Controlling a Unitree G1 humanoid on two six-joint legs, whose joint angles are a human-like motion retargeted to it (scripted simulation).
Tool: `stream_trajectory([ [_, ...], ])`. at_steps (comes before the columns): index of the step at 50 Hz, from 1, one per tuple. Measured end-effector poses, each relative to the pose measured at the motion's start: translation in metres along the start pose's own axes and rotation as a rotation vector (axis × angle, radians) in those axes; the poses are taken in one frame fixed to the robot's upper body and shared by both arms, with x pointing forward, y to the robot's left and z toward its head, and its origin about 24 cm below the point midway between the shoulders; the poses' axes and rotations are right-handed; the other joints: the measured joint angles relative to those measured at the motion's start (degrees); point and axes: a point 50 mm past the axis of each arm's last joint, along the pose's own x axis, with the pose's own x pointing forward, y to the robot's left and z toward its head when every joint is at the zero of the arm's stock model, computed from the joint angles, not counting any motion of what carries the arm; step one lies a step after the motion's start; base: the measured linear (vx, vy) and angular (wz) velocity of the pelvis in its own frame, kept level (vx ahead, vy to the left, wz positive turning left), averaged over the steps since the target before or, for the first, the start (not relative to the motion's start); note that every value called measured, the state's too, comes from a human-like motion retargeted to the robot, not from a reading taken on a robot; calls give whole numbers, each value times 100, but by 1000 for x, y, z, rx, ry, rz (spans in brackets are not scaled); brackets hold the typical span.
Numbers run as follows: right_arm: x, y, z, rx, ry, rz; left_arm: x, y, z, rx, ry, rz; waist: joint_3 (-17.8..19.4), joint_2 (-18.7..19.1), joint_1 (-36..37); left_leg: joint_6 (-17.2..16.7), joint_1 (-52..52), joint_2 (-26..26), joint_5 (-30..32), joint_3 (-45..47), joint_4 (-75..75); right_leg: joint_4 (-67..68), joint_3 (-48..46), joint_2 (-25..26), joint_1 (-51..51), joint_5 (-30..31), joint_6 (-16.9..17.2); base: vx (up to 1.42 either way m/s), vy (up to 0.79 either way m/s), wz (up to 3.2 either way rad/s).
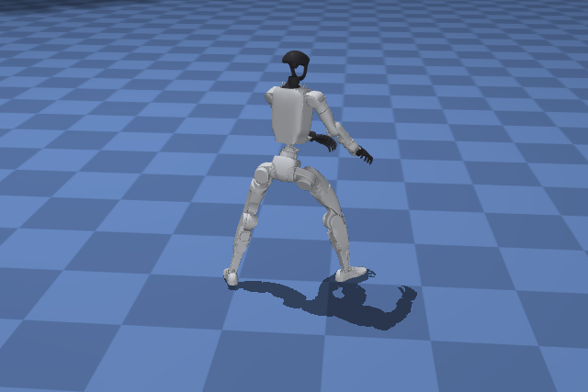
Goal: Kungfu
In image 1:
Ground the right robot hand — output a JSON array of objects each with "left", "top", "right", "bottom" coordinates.
[{"left": 356, "top": 145, "right": 373, "bottom": 164}]

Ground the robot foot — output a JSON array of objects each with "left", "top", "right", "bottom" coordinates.
[
  {"left": 223, "top": 268, "right": 238, "bottom": 286},
  {"left": 335, "top": 265, "right": 367, "bottom": 282}
]

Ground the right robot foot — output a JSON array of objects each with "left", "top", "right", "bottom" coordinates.
[{"left": 335, "top": 265, "right": 367, "bottom": 282}]

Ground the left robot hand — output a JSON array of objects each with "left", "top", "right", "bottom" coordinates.
[{"left": 309, "top": 131, "right": 337, "bottom": 151}]

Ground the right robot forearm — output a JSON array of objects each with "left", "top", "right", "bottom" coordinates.
[{"left": 335, "top": 122, "right": 361, "bottom": 156}]

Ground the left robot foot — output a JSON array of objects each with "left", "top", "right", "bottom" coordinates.
[{"left": 223, "top": 268, "right": 238, "bottom": 286}]

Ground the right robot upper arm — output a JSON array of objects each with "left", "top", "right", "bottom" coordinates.
[{"left": 304, "top": 91, "right": 340, "bottom": 138}]

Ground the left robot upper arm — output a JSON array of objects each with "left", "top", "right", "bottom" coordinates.
[{"left": 265, "top": 86, "right": 276, "bottom": 108}]

